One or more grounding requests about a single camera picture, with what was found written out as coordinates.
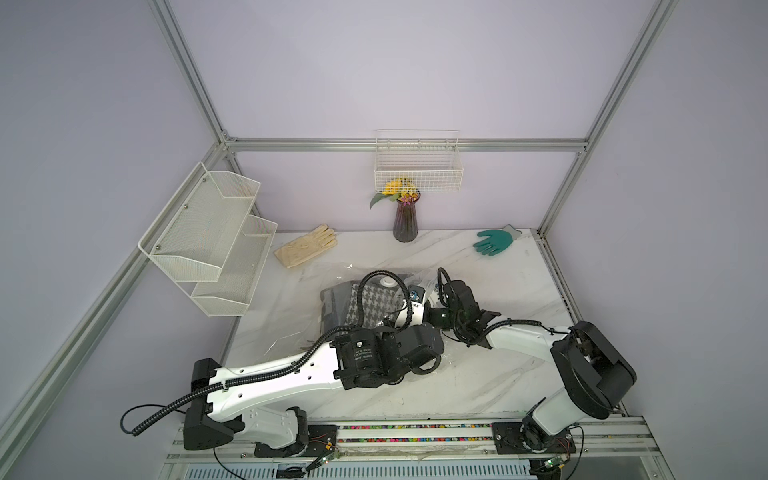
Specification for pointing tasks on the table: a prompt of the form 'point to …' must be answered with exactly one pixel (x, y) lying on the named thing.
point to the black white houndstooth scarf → (378, 302)
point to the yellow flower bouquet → (398, 189)
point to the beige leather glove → (303, 249)
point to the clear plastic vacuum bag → (300, 310)
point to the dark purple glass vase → (405, 223)
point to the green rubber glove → (498, 241)
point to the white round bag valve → (388, 281)
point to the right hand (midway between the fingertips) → (402, 323)
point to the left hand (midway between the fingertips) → (417, 327)
